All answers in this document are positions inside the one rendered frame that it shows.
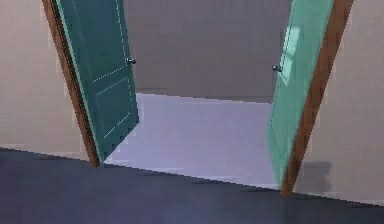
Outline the brown wooden door frame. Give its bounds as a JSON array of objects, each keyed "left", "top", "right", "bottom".
[{"left": 41, "top": 0, "right": 355, "bottom": 198}]

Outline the dark green room door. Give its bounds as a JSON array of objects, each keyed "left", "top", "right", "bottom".
[{"left": 54, "top": 0, "right": 140, "bottom": 163}]

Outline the light green room door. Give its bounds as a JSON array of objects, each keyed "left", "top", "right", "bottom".
[{"left": 267, "top": 0, "right": 335, "bottom": 186}]

